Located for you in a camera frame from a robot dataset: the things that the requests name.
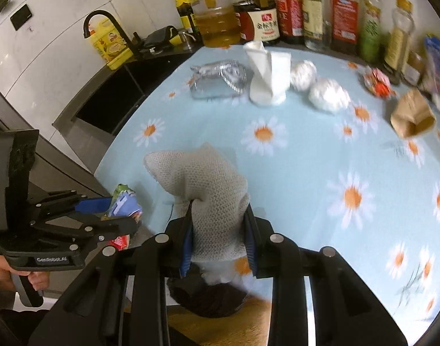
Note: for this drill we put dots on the black sink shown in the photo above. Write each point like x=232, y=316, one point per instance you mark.
x=108, y=101

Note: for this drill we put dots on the red crumpled wrapper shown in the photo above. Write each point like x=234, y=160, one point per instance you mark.
x=378, y=83

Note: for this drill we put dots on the person's left hand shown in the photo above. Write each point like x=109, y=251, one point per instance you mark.
x=0, y=272

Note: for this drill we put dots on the green label oil bottle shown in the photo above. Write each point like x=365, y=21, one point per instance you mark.
x=182, y=0

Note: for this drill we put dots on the white tissue ball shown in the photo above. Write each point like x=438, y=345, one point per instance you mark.
x=328, y=95
x=303, y=75

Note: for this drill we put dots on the grey knit glove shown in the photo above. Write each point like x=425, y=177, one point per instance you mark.
x=212, y=202

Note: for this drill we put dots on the colourful snack wrapper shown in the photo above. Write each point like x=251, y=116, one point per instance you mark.
x=124, y=202

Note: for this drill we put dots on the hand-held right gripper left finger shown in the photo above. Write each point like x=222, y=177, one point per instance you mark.
x=186, y=248

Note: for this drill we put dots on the clear cooking oil jug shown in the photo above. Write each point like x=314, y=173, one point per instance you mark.
x=218, y=25

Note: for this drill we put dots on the brown paper bag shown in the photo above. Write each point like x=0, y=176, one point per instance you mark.
x=409, y=113

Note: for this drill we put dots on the daisy print tablecloth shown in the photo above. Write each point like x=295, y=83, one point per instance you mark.
x=306, y=173

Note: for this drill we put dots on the black faucet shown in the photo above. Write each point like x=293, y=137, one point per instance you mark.
x=122, y=33

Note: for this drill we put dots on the dark bottle red label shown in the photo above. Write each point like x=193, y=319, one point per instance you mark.
x=344, y=16

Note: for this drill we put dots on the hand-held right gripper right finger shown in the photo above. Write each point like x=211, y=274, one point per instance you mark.
x=251, y=256

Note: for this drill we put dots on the blue and red salt bag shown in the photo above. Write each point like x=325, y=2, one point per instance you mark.
x=437, y=65

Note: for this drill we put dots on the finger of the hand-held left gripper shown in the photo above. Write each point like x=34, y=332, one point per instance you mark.
x=92, y=205
x=115, y=227

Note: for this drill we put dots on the black wall socket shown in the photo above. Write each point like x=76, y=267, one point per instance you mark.
x=21, y=16

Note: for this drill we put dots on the red label sauce bottle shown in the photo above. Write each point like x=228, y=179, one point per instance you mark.
x=288, y=10

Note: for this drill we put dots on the clear bottle beige label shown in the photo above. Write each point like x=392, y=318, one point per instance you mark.
x=398, y=43

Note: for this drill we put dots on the dark soy sauce jug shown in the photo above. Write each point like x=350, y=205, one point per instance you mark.
x=257, y=21

